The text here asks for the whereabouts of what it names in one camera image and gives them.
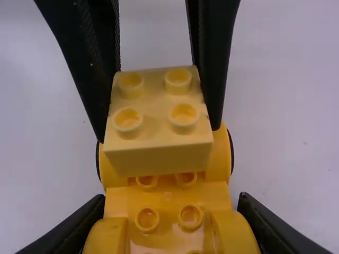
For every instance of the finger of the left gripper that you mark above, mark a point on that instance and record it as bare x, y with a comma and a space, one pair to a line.
90, 53
209, 53

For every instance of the yellow toy brick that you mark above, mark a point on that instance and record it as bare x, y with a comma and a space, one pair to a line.
159, 127

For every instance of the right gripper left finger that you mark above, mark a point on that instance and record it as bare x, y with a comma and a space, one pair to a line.
69, 230

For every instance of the yellow toy car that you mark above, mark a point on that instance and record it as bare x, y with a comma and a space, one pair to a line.
169, 211

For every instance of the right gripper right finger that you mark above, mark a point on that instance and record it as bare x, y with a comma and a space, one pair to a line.
286, 232

